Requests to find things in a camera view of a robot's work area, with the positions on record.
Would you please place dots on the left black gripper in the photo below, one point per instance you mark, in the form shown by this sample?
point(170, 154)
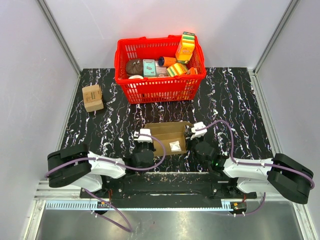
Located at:
point(138, 144)

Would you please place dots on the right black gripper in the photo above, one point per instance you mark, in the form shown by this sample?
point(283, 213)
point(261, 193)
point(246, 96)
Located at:
point(188, 142)

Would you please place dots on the small white paper card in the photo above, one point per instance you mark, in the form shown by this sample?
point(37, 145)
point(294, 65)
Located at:
point(175, 146)

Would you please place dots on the brown cardboard box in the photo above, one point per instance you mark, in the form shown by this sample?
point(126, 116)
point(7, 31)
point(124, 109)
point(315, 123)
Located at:
point(167, 132)

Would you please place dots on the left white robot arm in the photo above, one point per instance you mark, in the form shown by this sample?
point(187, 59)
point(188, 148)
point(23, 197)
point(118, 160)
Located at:
point(78, 166)

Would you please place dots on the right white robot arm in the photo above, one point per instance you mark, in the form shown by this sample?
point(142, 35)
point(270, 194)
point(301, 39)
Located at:
point(278, 175)

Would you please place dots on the small folded cardboard box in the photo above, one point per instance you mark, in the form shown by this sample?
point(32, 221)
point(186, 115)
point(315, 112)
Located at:
point(92, 98)

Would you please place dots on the pink white snack box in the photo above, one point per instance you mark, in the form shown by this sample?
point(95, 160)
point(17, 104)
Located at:
point(160, 71)

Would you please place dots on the teal snack box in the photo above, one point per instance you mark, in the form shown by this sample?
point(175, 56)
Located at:
point(149, 68)

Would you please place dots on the small orange packet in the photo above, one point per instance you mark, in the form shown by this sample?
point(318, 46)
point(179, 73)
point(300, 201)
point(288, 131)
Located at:
point(192, 71)

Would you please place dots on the yellow green sponge pack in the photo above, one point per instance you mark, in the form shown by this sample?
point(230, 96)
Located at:
point(177, 69)

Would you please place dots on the red plastic shopping basket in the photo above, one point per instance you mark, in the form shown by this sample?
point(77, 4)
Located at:
point(157, 89)

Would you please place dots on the brown round chocolate cake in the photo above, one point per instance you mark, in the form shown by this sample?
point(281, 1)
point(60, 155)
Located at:
point(134, 67)

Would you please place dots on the orange blue can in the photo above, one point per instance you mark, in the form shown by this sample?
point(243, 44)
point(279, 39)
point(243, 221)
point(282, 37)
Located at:
point(166, 61)

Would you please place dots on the tall orange yellow carton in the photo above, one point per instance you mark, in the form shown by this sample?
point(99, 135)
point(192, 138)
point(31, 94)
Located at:
point(185, 48)

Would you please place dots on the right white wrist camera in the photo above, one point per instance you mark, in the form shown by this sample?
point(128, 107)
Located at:
point(198, 130)

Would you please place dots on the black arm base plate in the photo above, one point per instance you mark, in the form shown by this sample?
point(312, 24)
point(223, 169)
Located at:
point(170, 189)

